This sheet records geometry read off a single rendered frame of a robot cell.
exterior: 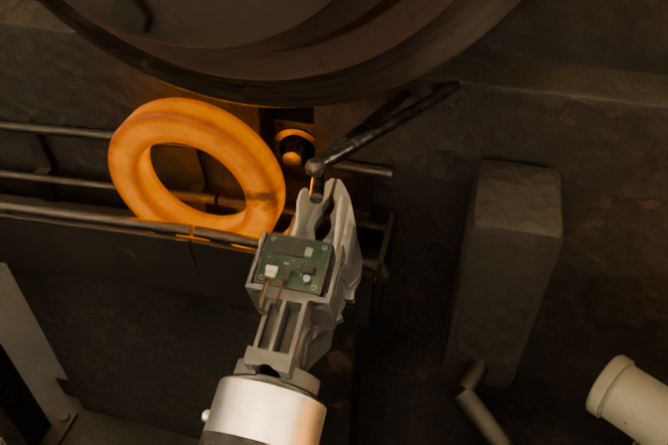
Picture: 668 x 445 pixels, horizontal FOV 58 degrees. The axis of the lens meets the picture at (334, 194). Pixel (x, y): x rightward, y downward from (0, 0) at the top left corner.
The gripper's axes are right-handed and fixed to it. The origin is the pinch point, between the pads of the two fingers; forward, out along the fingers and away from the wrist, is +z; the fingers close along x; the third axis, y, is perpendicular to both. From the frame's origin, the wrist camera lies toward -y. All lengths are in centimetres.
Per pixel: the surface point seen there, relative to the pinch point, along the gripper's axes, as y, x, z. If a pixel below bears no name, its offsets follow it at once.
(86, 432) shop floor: -72, 51, -23
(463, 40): 21.4, -10.5, 1.6
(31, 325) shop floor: -78, 78, -4
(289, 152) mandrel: -2.1, 6.5, 5.5
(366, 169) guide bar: 0.0, -2.6, 3.6
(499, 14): 23.4, -12.5, 2.3
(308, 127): -0.7, 4.9, 8.2
